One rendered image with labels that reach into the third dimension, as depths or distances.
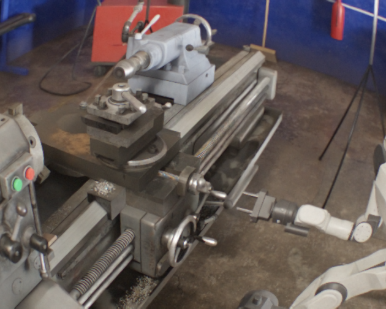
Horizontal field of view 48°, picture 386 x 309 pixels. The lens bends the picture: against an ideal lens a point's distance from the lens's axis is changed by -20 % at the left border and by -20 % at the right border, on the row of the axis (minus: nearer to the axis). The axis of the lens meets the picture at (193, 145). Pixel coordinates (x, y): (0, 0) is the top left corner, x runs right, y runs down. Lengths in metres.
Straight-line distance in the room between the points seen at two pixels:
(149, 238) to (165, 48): 0.86
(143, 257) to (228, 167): 1.12
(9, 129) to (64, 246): 0.52
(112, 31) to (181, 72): 2.49
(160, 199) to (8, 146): 0.74
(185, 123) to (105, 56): 2.73
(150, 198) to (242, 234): 1.35
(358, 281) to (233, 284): 1.09
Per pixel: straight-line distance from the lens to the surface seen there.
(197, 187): 1.75
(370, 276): 1.66
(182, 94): 2.34
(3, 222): 1.11
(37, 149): 1.43
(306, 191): 3.44
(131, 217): 1.71
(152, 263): 1.80
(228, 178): 2.69
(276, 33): 5.82
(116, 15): 4.70
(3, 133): 1.11
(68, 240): 1.53
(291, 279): 2.69
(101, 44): 4.81
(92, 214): 1.64
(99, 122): 1.64
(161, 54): 2.21
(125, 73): 2.01
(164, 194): 1.69
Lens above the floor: 1.83
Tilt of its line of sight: 29 degrees down
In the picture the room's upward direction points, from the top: 6 degrees clockwise
